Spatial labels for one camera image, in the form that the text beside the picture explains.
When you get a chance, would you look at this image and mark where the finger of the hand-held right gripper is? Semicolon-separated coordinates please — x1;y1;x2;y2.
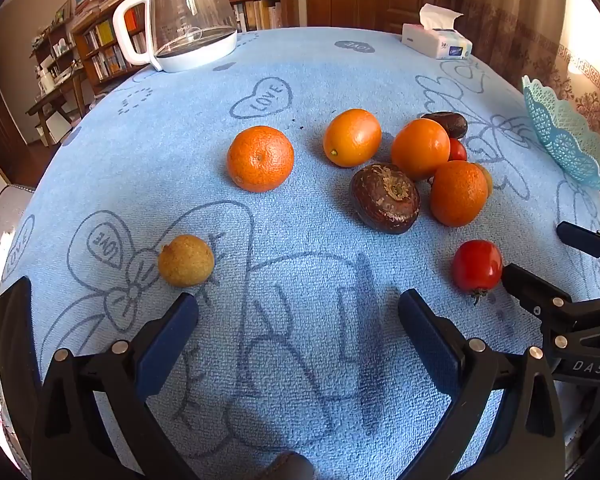
556;221;600;263
501;263;600;356

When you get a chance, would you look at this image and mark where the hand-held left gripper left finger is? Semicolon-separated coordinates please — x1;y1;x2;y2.
30;291;201;480

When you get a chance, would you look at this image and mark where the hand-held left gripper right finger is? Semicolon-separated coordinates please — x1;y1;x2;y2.
397;288;566;480

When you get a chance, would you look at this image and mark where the large red tomato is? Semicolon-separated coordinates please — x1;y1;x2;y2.
451;239;504;306

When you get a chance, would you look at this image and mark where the blue lace plastic basket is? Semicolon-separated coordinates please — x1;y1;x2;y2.
522;75;600;192

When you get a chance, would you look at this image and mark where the round orange mandarin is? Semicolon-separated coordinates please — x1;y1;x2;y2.
390;118;451;182
429;160;489;228

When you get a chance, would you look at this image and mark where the large dimpled mandarin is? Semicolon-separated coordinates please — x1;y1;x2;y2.
226;125;295;193

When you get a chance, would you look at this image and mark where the smooth oval orange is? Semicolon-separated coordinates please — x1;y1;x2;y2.
322;108;382;168

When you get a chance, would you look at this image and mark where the yellow-brown longan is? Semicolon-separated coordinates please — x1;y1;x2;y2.
158;234;215;288
475;162;495;198

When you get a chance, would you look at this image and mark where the large brown passion fruit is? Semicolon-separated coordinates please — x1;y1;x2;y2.
349;163;421;235

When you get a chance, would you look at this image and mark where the small dark passion fruit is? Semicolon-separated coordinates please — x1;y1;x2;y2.
420;111;468;140

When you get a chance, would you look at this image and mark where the brown patterned curtain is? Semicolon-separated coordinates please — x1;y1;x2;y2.
460;0;600;161

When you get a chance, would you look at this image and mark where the white patterned mattress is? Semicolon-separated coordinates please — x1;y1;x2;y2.
0;184;37;311

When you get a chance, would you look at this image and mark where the white tissue pack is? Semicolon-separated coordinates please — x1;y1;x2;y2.
401;3;473;61

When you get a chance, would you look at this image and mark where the dark wooden side desk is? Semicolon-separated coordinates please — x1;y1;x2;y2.
26;67;88;148

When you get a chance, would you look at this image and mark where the blue printed towel cloth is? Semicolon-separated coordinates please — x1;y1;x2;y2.
0;26;600;480

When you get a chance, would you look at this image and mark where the wooden bookshelf with books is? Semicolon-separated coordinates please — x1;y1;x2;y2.
70;0;286;96

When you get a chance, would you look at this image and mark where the small wooden shelf unit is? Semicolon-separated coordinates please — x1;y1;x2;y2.
30;22;83;93

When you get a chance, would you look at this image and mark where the glass kettle white handle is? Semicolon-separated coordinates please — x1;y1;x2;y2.
112;0;239;74

